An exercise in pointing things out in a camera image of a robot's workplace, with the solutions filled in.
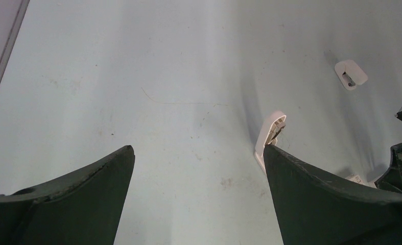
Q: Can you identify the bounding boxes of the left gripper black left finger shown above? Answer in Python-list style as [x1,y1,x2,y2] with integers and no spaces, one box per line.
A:
[0,145,135,244]

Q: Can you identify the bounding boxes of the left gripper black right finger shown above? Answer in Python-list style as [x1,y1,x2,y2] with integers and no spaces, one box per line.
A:
[264,145,402,244]

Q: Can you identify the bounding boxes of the long white stapler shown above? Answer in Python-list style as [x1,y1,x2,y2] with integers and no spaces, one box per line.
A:
[254,111,287,174]

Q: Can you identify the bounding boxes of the small white mini stapler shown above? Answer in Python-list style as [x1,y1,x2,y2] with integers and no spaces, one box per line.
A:
[334,60,368,91]

